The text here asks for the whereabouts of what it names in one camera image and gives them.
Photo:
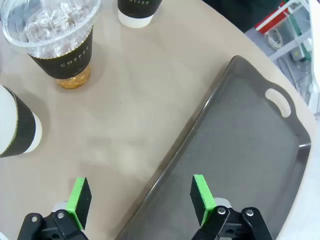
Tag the iced coffee clear lid cup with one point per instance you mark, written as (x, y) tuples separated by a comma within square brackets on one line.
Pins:
[(65, 60)]

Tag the person in black jacket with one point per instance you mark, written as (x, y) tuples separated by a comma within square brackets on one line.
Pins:
[(232, 12)]

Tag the dark brown serving tray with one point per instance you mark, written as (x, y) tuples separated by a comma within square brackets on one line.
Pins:
[(237, 150)]

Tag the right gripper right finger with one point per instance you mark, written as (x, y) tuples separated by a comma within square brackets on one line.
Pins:
[(202, 200)]

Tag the white paper cup black sleeve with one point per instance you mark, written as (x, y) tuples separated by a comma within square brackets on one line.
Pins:
[(15, 130), (136, 10)]

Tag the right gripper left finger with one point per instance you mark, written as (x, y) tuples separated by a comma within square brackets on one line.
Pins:
[(81, 200)]

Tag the red white bar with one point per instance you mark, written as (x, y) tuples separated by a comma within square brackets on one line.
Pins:
[(275, 18)]

